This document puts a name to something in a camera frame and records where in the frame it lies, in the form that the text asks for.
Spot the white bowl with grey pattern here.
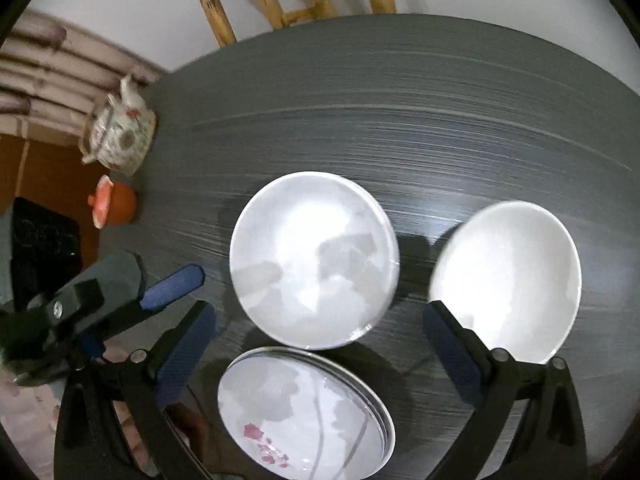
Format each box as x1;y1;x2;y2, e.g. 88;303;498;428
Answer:
229;171;400;350

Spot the plain white bowl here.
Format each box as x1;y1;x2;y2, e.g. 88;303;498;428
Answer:
428;200;582;364

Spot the black induction cooktop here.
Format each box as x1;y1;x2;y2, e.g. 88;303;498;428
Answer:
10;197;82;311

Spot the floral ceramic teapot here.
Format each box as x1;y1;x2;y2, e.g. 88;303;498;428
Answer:
79;75;157;178

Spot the white plate with pink flowers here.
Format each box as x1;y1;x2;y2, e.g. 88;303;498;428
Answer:
217;347;396;479

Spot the beige pleated curtain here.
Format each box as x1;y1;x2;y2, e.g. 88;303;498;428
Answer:
1;10;165;146

